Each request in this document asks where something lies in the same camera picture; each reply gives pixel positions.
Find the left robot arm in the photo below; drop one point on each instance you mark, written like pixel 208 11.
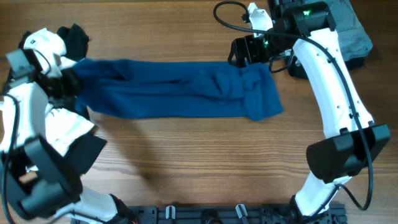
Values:
pixel 36 181

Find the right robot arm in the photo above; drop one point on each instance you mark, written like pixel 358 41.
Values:
pixel 306 33

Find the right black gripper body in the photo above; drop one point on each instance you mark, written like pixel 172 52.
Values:
pixel 237 52

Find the white shirt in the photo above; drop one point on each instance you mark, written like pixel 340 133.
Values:
pixel 53 124

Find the folded light blue jeans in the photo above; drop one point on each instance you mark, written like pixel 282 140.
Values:
pixel 353 40

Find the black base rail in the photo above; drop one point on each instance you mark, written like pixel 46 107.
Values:
pixel 266 214

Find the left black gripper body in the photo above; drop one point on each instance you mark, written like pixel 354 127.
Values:
pixel 66 86

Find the black garment left pile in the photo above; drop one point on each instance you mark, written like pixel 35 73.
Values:
pixel 74 40

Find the blue polo shirt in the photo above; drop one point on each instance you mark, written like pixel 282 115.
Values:
pixel 134 89

